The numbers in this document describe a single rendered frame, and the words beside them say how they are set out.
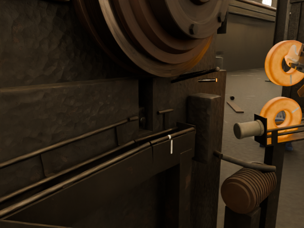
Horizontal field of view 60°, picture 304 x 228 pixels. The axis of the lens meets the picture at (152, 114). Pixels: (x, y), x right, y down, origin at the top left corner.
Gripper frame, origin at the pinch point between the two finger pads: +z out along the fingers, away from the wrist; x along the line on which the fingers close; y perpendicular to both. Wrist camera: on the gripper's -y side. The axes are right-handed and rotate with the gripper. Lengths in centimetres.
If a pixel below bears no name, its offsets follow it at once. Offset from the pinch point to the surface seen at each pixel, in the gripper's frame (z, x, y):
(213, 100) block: -6.8, 28.5, -11.7
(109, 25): -23, 62, 15
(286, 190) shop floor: 35, -58, -107
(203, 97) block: -4.4, 31.2, -11.6
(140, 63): -21, 55, 6
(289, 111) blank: -6.2, -2.3, -18.2
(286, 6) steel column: 697, -500, -64
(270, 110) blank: -6.0, 5.7, -17.3
